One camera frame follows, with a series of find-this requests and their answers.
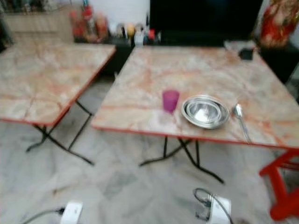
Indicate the marble-print folding table, red edge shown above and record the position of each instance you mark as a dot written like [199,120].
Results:
[46,77]
[196,72]

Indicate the light wooden cabinet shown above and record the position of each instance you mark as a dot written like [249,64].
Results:
[37,28]

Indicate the tall clear jar, red lid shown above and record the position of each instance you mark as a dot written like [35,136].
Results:
[88,23]

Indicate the orange-filled jar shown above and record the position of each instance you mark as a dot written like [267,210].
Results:
[101,25]

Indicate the yellow round figurine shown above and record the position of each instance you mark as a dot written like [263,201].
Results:
[130,31]

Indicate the small white box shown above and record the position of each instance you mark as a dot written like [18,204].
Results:
[139,38]

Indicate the purple plastic cup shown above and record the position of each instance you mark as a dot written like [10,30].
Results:
[170,101]

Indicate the stainless steel bowl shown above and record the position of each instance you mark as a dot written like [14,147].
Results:
[205,112]

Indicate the black flat television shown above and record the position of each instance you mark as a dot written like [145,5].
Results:
[205,19]

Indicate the stainless steel spoon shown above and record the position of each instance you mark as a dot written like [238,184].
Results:
[238,111]

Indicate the printed leaflet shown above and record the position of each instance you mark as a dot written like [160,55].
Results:
[233,44]

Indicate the small black box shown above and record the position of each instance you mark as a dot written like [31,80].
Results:
[245,54]

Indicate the black television console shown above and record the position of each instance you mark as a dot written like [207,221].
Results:
[280,60]

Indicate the red plastic stool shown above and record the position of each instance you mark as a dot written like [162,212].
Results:
[282,182]

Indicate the red and gold statue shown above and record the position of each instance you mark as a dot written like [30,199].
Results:
[280,23]

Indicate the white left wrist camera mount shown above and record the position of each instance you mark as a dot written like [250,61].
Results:
[72,212]

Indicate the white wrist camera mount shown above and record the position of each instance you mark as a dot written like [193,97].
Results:
[72,212]
[220,210]

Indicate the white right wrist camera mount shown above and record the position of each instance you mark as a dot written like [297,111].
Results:
[220,210]

